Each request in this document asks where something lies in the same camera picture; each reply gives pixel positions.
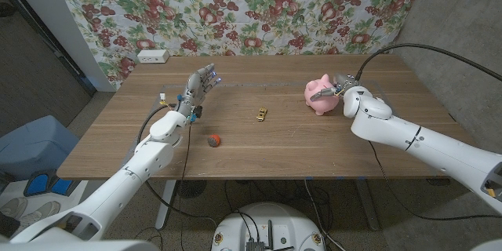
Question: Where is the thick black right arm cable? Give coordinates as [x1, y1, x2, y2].
[355, 42, 502, 83]

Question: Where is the fruit print backdrop cloth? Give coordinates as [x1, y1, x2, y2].
[50, 0, 431, 89]

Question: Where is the round black floor fan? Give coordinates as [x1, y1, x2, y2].
[176, 179, 208, 199]

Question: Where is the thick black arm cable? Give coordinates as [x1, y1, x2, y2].
[355, 42, 502, 83]
[136, 104, 219, 228]

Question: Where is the black floor cable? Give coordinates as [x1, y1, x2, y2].
[304, 178, 348, 251]

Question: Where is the white table leg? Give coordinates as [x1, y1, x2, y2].
[155, 179, 177, 231]

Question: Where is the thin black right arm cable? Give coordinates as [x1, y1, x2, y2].
[368, 140, 502, 221]

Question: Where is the blue and black foot pedal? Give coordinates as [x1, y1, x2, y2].
[23, 169, 75, 198]

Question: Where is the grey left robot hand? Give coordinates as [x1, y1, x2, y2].
[175, 63, 222, 118]

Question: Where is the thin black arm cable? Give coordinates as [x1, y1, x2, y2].
[368, 140, 502, 221]
[176, 122, 192, 251]

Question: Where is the pink plastic piggy bank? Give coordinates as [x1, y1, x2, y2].
[304, 73, 340, 117]

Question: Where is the blue-grey plastic bin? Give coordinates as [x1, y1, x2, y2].
[0, 115, 81, 181]

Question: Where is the beige sneaker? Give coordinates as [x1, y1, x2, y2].
[19, 200, 62, 227]
[0, 198, 31, 220]

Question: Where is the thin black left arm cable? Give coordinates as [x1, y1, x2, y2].
[176, 122, 192, 251]

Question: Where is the white robot torso base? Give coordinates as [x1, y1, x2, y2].
[210, 202, 326, 251]

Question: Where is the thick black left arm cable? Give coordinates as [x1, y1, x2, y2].
[136, 104, 219, 228]

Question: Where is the white power strip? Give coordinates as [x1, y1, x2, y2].
[136, 49, 170, 64]

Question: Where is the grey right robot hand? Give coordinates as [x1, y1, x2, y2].
[309, 72, 361, 102]

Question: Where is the grey table leg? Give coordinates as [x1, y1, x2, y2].
[355, 179, 381, 231]

